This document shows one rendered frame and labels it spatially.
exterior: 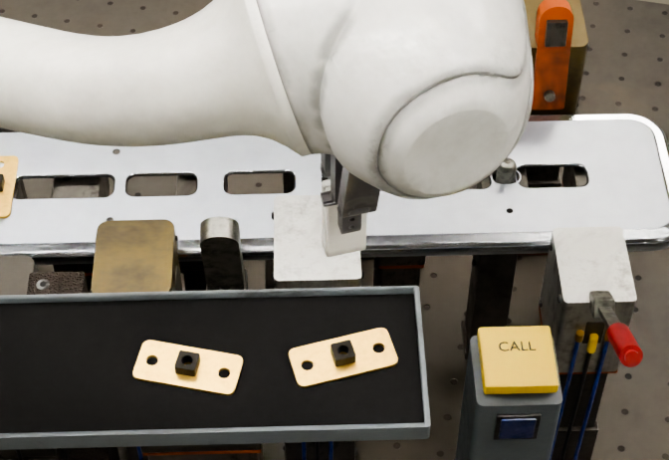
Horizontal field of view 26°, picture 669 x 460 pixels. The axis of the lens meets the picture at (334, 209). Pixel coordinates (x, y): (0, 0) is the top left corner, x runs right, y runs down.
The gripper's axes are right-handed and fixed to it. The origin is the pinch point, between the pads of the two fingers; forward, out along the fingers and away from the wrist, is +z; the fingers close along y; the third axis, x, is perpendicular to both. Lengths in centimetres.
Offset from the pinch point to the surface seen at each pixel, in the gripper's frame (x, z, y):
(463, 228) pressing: -19.0, 33.7, 22.6
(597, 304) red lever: -25.5, 26.4, 5.3
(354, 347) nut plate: -1.2, 17.5, 0.5
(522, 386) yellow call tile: -13.1, 17.9, -6.3
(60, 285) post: 21.2, 23.8, 18.2
